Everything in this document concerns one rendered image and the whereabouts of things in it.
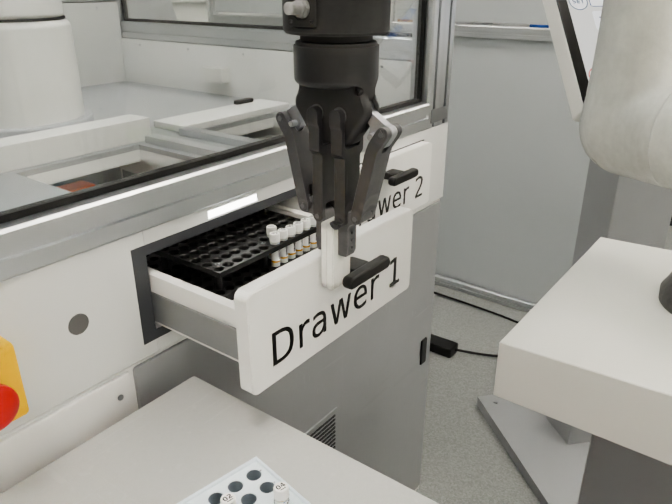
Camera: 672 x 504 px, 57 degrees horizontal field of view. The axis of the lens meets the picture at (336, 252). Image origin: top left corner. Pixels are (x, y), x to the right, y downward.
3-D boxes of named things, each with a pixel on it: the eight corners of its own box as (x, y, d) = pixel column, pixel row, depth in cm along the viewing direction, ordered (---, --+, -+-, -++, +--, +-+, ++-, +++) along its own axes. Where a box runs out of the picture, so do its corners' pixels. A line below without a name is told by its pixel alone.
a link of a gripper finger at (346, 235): (346, 202, 60) (372, 208, 58) (346, 250, 62) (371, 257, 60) (337, 206, 59) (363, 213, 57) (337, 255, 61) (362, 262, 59)
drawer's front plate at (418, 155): (428, 201, 111) (432, 141, 106) (331, 254, 90) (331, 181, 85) (420, 199, 112) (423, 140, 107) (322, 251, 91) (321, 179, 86)
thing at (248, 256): (322, 229, 78) (322, 224, 78) (219, 278, 65) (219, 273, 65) (310, 226, 79) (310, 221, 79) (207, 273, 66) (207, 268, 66)
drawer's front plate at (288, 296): (409, 287, 80) (413, 207, 75) (253, 398, 59) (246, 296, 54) (397, 283, 81) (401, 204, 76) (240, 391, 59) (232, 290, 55)
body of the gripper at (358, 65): (270, 37, 53) (274, 143, 57) (350, 43, 48) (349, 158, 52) (324, 32, 58) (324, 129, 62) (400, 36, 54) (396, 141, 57)
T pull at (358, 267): (390, 266, 67) (391, 255, 66) (350, 292, 61) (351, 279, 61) (363, 258, 69) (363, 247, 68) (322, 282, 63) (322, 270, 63)
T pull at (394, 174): (418, 176, 98) (419, 167, 97) (393, 187, 92) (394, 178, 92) (399, 172, 100) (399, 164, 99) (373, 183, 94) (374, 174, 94)
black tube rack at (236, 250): (322, 270, 80) (322, 224, 78) (223, 326, 67) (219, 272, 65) (206, 232, 92) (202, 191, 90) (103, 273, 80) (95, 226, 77)
